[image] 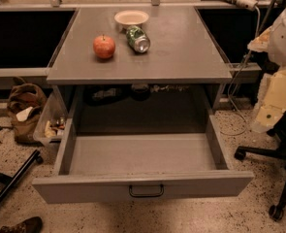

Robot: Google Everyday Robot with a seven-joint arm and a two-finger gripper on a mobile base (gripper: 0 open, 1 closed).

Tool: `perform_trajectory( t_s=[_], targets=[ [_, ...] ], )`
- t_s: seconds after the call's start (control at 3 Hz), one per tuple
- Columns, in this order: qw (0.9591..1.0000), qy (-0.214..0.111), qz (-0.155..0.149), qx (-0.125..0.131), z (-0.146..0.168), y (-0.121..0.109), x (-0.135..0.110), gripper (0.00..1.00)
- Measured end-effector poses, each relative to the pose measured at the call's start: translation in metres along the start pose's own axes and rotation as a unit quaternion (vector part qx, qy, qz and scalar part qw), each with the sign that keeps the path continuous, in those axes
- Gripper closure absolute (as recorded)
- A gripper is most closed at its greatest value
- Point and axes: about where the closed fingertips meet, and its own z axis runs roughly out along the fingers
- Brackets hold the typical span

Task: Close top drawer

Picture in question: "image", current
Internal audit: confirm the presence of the grey top drawer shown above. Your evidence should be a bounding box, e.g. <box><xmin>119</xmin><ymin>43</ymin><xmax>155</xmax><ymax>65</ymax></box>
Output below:
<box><xmin>33</xmin><ymin>116</ymin><xmax>254</xmax><ymax>204</ymax></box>

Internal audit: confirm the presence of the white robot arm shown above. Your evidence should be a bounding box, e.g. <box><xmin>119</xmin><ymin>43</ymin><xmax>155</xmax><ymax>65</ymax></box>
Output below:
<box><xmin>247</xmin><ymin>8</ymin><xmax>286</xmax><ymax>133</ymax></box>

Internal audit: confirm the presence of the black office chair base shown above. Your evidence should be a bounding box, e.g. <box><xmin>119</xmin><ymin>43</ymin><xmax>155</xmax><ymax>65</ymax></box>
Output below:
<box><xmin>234</xmin><ymin>100</ymin><xmax>286</xmax><ymax>221</ymax></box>

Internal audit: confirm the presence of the grey cabinet desk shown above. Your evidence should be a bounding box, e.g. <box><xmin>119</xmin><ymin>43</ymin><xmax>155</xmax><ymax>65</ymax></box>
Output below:
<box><xmin>48</xmin><ymin>6</ymin><xmax>231</xmax><ymax>135</ymax></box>

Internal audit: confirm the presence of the green soda can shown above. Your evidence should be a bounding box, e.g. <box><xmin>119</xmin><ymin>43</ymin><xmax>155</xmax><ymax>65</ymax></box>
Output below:
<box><xmin>126</xmin><ymin>25</ymin><xmax>150</xmax><ymax>53</ymax></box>

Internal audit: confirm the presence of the white bowl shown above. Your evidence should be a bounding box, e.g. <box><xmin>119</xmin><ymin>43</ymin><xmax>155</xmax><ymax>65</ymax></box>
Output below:
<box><xmin>114</xmin><ymin>10</ymin><xmax>149</xmax><ymax>29</ymax></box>

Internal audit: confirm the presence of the red apple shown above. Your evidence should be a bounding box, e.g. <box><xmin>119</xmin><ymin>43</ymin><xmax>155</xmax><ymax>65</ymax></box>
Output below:
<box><xmin>93</xmin><ymin>35</ymin><xmax>115</xmax><ymax>59</ymax></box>

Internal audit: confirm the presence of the clear plastic bin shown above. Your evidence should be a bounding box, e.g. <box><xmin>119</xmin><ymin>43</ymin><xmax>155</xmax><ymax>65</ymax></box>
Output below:
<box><xmin>33</xmin><ymin>92</ymin><xmax>67</xmax><ymax>148</ymax></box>

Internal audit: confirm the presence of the brown bag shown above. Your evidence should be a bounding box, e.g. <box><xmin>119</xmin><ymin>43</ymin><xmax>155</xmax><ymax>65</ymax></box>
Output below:
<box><xmin>7</xmin><ymin>77</ymin><xmax>47</xmax><ymax>144</ymax></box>

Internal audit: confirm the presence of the brown shoe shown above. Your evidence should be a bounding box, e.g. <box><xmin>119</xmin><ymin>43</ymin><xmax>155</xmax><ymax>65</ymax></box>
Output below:
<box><xmin>0</xmin><ymin>216</ymin><xmax>43</xmax><ymax>233</ymax></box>

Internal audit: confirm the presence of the black metal stand leg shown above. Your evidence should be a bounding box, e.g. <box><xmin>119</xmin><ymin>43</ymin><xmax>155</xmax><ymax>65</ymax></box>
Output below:
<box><xmin>0</xmin><ymin>150</ymin><xmax>43</xmax><ymax>204</ymax></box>

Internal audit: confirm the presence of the grey cable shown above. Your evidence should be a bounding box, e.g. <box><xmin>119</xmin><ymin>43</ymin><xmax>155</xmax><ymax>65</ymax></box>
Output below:
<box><xmin>219</xmin><ymin>6</ymin><xmax>262</xmax><ymax>137</ymax></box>

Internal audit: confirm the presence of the black drawer handle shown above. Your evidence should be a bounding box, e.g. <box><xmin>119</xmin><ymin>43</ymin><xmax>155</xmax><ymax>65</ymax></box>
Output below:
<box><xmin>129</xmin><ymin>184</ymin><xmax>165</xmax><ymax>198</ymax></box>

